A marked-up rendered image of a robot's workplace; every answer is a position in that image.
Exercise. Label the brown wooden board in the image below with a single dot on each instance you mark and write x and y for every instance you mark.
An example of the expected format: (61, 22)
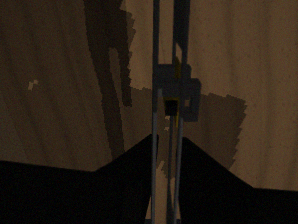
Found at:
(76, 76)

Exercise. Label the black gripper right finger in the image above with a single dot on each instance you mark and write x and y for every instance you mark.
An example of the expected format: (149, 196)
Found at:
(210, 194)

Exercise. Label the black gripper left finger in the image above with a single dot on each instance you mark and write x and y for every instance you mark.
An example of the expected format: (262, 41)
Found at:
(118, 193)

